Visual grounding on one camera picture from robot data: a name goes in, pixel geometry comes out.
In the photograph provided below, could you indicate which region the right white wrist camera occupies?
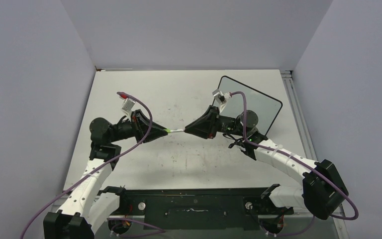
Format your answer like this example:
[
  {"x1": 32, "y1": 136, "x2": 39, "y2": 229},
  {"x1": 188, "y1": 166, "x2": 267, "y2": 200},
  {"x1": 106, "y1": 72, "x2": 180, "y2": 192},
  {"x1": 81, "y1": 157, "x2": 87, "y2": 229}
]
[{"x1": 212, "y1": 89, "x2": 232, "y2": 113}]

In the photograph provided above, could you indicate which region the aluminium rail right side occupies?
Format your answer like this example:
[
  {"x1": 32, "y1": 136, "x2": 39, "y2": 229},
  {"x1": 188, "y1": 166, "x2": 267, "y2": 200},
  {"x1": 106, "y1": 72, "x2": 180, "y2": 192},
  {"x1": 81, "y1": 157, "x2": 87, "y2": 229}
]
[{"x1": 280, "y1": 70, "x2": 318, "y2": 160}]

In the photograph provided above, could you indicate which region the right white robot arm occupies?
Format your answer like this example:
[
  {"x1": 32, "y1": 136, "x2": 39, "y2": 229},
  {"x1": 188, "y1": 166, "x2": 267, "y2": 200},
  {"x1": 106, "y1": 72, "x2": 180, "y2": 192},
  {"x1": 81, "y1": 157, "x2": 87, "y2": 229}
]
[{"x1": 185, "y1": 106, "x2": 349, "y2": 220}]

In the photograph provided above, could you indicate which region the purple cable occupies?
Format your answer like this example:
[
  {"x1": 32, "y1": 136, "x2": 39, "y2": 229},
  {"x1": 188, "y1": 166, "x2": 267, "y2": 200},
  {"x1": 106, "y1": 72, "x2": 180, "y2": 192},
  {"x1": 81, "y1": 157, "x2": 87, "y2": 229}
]
[
  {"x1": 229, "y1": 91, "x2": 360, "y2": 221},
  {"x1": 19, "y1": 92, "x2": 153, "y2": 239}
]

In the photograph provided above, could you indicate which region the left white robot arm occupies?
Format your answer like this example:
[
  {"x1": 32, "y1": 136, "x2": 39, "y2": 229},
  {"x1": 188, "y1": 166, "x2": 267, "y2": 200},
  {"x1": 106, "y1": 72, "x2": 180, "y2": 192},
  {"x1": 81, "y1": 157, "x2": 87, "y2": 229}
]
[{"x1": 43, "y1": 110, "x2": 169, "y2": 239}]

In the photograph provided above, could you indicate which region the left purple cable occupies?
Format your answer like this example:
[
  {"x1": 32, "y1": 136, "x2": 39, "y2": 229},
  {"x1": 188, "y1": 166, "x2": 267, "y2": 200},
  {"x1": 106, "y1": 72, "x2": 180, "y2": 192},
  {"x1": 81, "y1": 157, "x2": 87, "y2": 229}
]
[{"x1": 19, "y1": 92, "x2": 153, "y2": 239}]

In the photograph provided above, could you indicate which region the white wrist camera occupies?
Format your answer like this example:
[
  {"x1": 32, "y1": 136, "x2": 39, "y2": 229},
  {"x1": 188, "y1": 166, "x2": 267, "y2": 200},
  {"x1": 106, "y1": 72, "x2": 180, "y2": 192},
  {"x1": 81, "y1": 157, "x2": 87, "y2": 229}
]
[
  {"x1": 212, "y1": 89, "x2": 232, "y2": 113},
  {"x1": 121, "y1": 98, "x2": 136, "y2": 117}
]

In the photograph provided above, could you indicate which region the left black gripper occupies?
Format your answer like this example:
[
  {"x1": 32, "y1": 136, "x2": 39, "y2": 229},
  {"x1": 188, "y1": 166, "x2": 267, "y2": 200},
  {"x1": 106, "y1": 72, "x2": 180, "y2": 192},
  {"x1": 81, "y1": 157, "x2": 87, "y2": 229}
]
[{"x1": 108, "y1": 110, "x2": 167, "y2": 144}]

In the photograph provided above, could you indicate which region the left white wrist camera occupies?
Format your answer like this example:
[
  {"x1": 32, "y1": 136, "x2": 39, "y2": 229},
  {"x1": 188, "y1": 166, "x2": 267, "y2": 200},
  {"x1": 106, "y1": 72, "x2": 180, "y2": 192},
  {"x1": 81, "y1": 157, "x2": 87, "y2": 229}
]
[{"x1": 121, "y1": 98, "x2": 136, "y2": 117}]

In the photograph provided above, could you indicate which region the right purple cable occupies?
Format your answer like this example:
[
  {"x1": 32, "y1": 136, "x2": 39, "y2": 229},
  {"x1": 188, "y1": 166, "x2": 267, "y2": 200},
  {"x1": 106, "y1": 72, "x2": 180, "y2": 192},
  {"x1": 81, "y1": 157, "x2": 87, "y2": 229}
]
[{"x1": 229, "y1": 91, "x2": 360, "y2": 221}]

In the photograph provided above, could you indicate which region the aluminium front frame rail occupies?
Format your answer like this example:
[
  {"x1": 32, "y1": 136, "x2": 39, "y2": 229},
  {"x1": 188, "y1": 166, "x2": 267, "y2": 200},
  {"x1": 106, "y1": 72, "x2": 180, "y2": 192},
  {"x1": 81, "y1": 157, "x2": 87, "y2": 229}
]
[{"x1": 42, "y1": 214, "x2": 349, "y2": 239}]

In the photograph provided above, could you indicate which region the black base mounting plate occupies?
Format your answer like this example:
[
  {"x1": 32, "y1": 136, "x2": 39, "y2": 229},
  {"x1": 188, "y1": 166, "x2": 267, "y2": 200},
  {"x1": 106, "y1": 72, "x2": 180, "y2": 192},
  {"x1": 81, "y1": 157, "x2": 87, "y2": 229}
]
[{"x1": 98, "y1": 186, "x2": 294, "y2": 231}]

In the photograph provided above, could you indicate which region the black framed small whiteboard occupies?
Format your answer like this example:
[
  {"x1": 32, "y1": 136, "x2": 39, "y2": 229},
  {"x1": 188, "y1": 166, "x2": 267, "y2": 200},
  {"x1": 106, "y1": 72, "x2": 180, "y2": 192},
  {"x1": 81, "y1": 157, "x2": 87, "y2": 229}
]
[{"x1": 218, "y1": 76, "x2": 283, "y2": 135}]

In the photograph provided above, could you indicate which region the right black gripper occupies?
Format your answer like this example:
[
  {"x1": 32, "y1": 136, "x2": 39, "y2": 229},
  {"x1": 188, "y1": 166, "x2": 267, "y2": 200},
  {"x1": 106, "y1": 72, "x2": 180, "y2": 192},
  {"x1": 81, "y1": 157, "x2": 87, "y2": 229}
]
[{"x1": 185, "y1": 105, "x2": 247, "y2": 139}]

